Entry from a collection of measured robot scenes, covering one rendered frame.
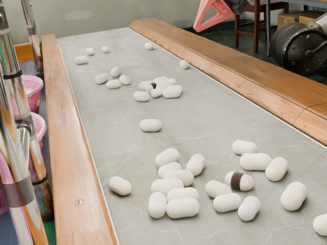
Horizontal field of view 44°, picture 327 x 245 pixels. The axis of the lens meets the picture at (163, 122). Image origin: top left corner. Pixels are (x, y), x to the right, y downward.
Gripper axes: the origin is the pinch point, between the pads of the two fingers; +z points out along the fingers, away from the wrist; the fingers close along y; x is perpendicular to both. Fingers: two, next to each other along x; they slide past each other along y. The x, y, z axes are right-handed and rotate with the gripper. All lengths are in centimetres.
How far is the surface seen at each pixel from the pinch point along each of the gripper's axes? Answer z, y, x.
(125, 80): 18.2, -9.8, -1.0
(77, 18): 16, -441, 37
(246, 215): 18.2, 46.2, 0.0
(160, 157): 21.0, 31.4, -3.7
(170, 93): 13.7, 4.9, 2.8
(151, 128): 20.0, 18.9, -1.7
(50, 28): 47, -444, 21
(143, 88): 16.6, -3.3, 1.0
